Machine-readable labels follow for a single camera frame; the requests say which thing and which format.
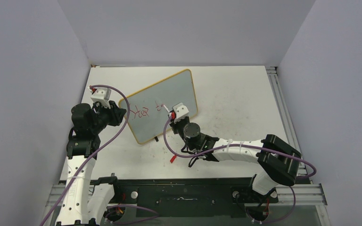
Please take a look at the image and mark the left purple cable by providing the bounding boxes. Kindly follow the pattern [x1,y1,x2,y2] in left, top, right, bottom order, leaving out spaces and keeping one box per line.
[39,84,130,226]

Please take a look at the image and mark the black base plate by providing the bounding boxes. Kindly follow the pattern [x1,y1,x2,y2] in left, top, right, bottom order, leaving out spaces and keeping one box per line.
[109,178,279,218]

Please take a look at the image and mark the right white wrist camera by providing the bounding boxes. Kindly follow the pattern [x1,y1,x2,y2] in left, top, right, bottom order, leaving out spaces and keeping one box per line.
[173,103,189,123]

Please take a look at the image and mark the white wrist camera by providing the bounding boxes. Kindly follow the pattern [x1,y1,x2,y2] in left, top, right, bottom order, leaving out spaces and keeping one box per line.
[173,103,189,123]
[90,87,111,109]

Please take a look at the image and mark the aluminium side rail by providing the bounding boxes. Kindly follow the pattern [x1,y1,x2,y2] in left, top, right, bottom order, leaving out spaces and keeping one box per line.
[265,66,300,151]

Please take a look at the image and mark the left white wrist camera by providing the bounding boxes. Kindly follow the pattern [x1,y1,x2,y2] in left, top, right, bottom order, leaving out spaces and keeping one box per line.
[90,87,111,109]

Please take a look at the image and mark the yellow framed whiteboard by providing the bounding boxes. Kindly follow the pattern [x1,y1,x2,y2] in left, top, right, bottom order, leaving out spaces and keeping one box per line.
[118,67,198,145]

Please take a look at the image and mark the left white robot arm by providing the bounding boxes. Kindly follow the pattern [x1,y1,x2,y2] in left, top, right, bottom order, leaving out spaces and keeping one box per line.
[55,101,127,226]

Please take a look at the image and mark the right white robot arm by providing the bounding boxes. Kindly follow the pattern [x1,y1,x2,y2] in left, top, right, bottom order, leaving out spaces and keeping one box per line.
[164,116,302,202]

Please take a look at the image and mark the purple cable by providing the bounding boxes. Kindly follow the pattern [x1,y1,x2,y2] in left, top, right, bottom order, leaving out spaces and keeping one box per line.
[163,117,317,180]
[39,84,130,226]

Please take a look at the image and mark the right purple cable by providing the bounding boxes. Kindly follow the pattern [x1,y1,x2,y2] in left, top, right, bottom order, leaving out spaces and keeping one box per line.
[163,117,317,180]

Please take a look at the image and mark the aluminium frame rail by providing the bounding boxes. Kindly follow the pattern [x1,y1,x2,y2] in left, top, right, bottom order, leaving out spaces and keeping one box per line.
[45,183,328,207]

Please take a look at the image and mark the red white marker pen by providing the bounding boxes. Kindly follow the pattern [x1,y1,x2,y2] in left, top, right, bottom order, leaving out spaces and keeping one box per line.
[162,104,171,114]

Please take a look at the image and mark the red marker cap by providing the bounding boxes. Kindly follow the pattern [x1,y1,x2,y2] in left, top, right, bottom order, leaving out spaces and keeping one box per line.
[170,155,177,163]

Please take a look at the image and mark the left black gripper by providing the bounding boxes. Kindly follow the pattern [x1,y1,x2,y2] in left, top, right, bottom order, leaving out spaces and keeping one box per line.
[90,100,126,134]

